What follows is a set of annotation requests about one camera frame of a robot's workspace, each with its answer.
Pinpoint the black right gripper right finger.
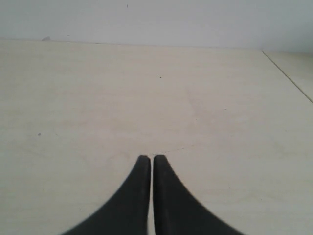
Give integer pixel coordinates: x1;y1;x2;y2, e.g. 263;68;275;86
153;155;242;235

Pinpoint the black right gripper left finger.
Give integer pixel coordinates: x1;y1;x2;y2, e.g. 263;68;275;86
64;155;151;235

